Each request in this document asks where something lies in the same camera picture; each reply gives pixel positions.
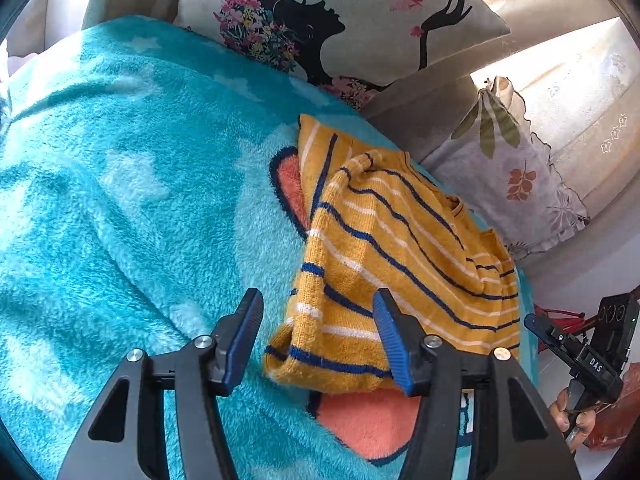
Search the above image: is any grey leaf print cushion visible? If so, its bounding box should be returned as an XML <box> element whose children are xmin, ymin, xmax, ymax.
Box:
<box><xmin>421</xmin><ymin>76</ymin><xmax>592</xmax><ymax>261</ymax></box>

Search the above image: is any red object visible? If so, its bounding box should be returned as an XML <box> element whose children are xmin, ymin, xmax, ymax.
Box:
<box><xmin>533</xmin><ymin>285</ymin><xmax>640</xmax><ymax>452</ymax></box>

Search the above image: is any cushion with silhouette print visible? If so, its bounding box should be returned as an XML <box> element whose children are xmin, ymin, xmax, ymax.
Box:
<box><xmin>173</xmin><ymin>0</ymin><xmax>512</xmax><ymax>111</ymax></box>

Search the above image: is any person's right hand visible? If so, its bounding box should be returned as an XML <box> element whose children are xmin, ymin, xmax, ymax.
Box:
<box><xmin>549</xmin><ymin>387</ymin><xmax>596</xmax><ymax>453</ymax></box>

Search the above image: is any turquoise fleece printed blanket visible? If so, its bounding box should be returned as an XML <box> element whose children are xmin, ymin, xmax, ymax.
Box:
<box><xmin>0</xmin><ymin>14</ymin><xmax>541</xmax><ymax>480</ymax></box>

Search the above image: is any yellow striped knit sweater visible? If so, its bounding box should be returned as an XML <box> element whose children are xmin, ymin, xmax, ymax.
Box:
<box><xmin>263</xmin><ymin>113</ymin><xmax>522</xmax><ymax>394</ymax></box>

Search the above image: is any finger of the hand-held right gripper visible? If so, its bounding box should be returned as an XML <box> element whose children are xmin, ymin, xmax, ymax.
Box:
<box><xmin>523</xmin><ymin>313</ymin><xmax>588</xmax><ymax>366</ymax></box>

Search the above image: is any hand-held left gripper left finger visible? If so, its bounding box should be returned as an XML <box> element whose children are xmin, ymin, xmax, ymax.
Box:
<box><xmin>56</xmin><ymin>288</ymin><xmax>264</xmax><ymax>480</ymax></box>

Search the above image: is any beige sofa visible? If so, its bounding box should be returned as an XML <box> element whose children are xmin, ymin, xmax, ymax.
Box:
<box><xmin>5</xmin><ymin>0</ymin><xmax>640</xmax><ymax>281</ymax></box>

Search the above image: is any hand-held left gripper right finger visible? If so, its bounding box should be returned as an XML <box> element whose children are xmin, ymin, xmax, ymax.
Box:
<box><xmin>372</xmin><ymin>288</ymin><xmax>582</xmax><ymax>480</ymax></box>

